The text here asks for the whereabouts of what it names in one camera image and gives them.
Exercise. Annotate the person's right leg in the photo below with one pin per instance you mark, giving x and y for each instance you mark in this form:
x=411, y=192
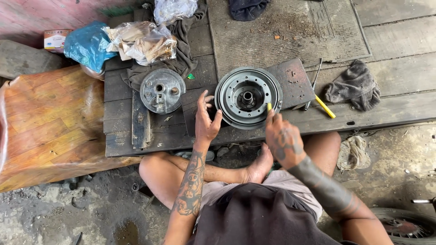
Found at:
x=320, y=146

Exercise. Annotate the grey rag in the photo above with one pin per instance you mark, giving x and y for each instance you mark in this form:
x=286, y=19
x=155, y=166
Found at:
x=352, y=85

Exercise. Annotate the metal bowl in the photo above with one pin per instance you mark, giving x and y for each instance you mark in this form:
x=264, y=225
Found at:
x=92, y=72

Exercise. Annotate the small yellow tool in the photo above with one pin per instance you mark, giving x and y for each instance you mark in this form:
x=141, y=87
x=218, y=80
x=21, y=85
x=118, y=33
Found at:
x=269, y=106

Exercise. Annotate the person's right hand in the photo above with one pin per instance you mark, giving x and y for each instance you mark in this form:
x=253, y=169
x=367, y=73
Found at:
x=284, y=143

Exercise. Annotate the motorcycle wheel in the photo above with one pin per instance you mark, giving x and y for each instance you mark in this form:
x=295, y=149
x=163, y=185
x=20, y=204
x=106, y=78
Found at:
x=405, y=226

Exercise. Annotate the dark blue cloth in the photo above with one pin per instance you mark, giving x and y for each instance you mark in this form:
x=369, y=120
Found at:
x=247, y=9

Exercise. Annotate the beige shorts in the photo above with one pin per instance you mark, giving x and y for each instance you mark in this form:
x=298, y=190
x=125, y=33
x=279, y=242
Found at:
x=221, y=194

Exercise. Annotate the dark grey cloth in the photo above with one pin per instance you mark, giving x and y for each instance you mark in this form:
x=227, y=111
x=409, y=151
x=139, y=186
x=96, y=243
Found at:
x=185, y=51

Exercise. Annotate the dirty rubber floor mat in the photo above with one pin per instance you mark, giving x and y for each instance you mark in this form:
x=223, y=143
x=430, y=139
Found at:
x=289, y=37

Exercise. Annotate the small black bearing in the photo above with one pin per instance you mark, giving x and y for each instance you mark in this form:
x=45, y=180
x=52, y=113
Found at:
x=135, y=187

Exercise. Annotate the small metal bolt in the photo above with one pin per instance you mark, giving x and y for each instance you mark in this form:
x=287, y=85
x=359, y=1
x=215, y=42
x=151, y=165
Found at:
x=168, y=118

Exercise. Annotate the grey sandal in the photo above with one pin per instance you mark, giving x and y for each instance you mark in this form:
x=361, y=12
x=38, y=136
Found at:
x=185, y=155

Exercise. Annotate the wood pattern vinyl sheet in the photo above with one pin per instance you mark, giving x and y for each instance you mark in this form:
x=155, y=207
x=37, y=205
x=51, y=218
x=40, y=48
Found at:
x=51, y=126

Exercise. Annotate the clear bag with brown paper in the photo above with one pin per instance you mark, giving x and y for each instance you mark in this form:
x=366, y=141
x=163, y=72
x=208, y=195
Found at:
x=143, y=42

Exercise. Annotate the small green scrap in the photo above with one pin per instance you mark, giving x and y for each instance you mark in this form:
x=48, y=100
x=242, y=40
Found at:
x=190, y=76

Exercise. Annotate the person's leg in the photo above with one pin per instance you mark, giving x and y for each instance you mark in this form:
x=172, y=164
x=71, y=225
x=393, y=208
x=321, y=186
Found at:
x=163, y=177
x=320, y=146

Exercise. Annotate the grey concrete block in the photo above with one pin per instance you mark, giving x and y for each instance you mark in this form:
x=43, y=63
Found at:
x=27, y=61

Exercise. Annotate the chrome metal bar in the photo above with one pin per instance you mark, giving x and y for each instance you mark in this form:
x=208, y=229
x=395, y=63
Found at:
x=422, y=201

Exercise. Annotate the person's left hand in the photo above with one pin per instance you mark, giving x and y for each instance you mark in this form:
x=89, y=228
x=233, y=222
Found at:
x=203, y=124

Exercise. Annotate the person's right fingers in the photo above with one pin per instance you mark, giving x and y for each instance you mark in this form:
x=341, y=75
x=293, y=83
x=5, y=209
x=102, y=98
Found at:
x=273, y=116

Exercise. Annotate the dark reddish wooden board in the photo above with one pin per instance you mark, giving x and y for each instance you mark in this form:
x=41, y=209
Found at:
x=294, y=81

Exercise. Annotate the small orange white carton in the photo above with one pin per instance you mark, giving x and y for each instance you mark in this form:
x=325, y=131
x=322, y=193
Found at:
x=53, y=40

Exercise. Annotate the dark grey shirt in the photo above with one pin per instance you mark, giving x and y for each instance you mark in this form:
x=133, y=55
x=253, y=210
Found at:
x=259, y=217

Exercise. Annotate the grey metal wheel hub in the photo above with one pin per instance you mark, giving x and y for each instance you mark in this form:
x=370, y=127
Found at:
x=235, y=85

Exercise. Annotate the dirty white rag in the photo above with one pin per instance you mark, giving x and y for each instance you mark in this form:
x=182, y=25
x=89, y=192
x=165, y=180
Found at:
x=352, y=153

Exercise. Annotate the blue plastic bag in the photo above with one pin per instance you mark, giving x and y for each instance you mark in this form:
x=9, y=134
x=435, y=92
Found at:
x=87, y=46

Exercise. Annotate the thin metal rod tool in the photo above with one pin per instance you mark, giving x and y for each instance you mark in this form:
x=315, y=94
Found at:
x=314, y=83

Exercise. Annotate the round grey brake plate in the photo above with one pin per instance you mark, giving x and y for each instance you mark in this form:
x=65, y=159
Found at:
x=162, y=91

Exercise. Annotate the crumpled clear plastic bag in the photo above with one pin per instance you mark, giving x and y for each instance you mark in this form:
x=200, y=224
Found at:
x=173, y=10

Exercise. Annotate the person's left leg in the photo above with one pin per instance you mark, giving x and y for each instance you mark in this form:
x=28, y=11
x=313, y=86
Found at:
x=163, y=177

